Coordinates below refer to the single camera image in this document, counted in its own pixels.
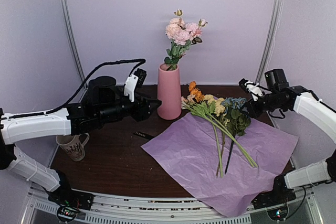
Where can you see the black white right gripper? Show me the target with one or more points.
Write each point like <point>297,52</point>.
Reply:
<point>253,111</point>

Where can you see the purple tissue paper sheet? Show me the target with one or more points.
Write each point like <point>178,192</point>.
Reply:
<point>188,152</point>

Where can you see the aluminium left corner post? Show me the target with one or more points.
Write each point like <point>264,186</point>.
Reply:
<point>71,40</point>

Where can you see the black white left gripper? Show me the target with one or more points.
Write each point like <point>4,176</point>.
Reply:
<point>141,112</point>

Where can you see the pink rose flower stem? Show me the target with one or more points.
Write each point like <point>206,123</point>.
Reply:
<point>182,36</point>

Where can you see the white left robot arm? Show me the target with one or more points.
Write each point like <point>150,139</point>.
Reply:
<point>66,120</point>

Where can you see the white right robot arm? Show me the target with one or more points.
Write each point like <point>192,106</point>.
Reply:
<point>313,121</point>

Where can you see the aluminium right corner post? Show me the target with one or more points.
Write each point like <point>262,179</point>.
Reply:
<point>270,40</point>

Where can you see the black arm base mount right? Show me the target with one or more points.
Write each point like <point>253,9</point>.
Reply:
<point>280,194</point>

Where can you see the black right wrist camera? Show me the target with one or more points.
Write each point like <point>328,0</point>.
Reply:
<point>276,80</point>

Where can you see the white blossom flower stem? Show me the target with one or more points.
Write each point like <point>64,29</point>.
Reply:
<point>234,141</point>

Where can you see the blue hydrangea flower stem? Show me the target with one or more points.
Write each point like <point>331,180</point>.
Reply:
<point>235,121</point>

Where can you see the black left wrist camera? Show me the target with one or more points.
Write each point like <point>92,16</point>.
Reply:
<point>101,91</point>

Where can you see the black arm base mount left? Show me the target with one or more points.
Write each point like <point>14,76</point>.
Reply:
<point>71,198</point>

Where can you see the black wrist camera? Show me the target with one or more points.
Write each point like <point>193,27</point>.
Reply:
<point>101,91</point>
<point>276,80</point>

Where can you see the aluminium front rail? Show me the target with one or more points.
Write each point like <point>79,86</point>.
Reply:
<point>105,208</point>

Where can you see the orange flower stem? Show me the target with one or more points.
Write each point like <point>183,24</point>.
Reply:
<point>195,91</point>

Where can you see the cream yellow flower stem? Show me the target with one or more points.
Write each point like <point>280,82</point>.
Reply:
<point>218,111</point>

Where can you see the black ribbon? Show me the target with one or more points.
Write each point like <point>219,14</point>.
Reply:
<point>143,135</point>

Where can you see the pink vase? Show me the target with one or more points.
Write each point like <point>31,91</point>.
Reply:
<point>169,92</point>

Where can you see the peach poppy flower stem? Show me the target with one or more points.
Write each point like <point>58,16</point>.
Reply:
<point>208,109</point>

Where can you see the clear printed glass cup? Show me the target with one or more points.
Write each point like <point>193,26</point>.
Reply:
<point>73,145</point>

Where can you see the aluminium corner post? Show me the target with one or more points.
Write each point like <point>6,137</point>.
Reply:
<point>270,40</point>
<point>71,40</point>

